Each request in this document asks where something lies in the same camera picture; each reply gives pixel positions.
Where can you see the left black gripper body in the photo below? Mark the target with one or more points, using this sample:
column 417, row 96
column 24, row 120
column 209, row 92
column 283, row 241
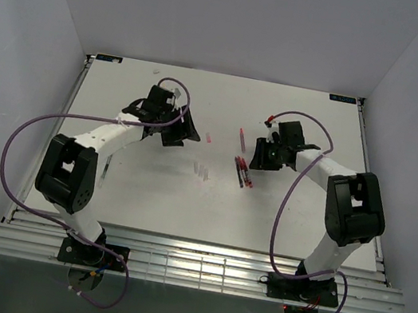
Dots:
column 164, row 117

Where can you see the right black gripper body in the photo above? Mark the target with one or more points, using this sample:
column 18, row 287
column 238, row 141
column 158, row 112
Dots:
column 279, row 147

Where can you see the orange red pen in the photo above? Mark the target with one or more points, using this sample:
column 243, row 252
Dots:
column 245, row 171

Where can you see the pink highlighter pen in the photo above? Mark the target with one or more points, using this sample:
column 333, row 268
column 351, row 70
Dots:
column 242, row 140

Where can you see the clear pink pen cap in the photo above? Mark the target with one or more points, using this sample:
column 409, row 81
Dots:
column 208, row 137

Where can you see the purple highlighter pen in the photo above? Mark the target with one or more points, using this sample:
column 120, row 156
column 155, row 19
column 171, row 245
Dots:
column 239, row 172

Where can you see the clear orange pen cap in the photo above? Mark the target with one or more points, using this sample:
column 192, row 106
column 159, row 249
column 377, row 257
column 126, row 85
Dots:
column 201, row 170

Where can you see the red highlighter pen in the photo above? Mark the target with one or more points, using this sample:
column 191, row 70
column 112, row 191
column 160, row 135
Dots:
column 242, row 174

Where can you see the clear purple pen cap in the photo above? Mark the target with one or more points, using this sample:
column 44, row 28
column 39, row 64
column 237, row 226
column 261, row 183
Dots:
column 205, row 174

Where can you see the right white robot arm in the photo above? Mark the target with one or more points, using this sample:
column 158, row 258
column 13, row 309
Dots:
column 353, row 205

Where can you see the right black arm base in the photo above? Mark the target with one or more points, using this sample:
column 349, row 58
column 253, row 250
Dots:
column 323, row 293

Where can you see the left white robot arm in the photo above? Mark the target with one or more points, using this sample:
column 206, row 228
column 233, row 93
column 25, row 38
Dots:
column 68, row 174

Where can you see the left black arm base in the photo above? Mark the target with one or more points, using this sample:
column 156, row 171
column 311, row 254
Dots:
column 72, row 251

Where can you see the green pen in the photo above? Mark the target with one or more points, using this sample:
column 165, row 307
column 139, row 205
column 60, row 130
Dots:
column 105, row 171

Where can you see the right blue table label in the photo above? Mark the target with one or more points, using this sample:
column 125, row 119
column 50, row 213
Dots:
column 343, row 99

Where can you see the blue table label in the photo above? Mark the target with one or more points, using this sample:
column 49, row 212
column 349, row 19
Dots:
column 109, row 58
column 343, row 99

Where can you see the left blue table label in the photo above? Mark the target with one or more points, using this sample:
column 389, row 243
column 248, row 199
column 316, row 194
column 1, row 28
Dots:
column 109, row 58

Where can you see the aluminium table frame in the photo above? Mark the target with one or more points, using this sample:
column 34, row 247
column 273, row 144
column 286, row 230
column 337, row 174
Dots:
column 191, row 264

